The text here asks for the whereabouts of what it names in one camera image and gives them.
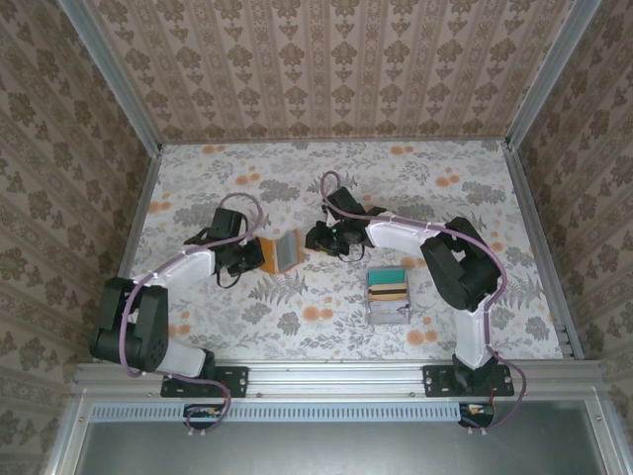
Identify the orange card holder wallet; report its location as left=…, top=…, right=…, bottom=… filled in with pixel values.
left=257, top=229, right=304, bottom=276

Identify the plain teal card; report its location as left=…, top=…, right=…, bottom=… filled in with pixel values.
left=368, top=268, right=407, bottom=287

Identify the tan card with black stripe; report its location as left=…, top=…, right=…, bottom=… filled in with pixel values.
left=368, top=282, right=409, bottom=303

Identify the clear plastic card box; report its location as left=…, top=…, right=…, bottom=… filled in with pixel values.
left=364, top=268, right=412, bottom=327

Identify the floral patterned table cover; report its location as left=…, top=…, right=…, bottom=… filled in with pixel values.
left=106, top=141, right=565, bottom=361

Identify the grey sheet metal panel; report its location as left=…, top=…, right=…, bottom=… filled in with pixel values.
left=81, top=420, right=597, bottom=475

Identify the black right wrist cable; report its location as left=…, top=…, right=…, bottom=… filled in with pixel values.
left=340, top=240, right=368, bottom=263

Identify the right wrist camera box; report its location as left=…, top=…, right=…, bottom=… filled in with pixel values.
left=325, top=186, right=363, bottom=215

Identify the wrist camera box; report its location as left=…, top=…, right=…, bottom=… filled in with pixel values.
left=325, top=186, right=363, bottom=215
left=212, top=207, right=244, bottom=237

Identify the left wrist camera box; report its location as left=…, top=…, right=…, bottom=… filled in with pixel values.
left=212, top=207, right=244, bottom=237

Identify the aluminium side rail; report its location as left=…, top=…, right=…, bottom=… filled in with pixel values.
left=501, top=141, right=586, bottom=361
left=92, top=145, right=164, bottom=362

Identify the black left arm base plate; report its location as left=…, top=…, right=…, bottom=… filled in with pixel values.
left=160, top=364, right=249, bottom=399

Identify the aluminium mounting rail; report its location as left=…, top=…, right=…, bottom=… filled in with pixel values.
left=71, top=359, right=607, bottom=398

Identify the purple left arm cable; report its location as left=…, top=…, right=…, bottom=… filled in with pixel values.
left=121, top=192, right=263, bottom=439

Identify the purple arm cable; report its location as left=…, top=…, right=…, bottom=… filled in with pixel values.
left=320, top=171, right=528, bottom=437
left=121, top=192, right=263, bottom=439

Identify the grey slotted cable duct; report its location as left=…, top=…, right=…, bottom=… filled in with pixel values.
left=90, top=400, right=465, bottom=424

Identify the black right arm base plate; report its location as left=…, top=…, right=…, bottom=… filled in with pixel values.
left=423, top=364, right=515, bottom=399

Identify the aluminium frame post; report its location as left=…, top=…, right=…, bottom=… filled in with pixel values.
left=54, top=0, right=164, bottom=154
left=504, top=0, right=604, bottom=152

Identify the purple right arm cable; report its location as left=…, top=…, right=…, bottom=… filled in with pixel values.
left=320, top=171, right=528, bottom=437

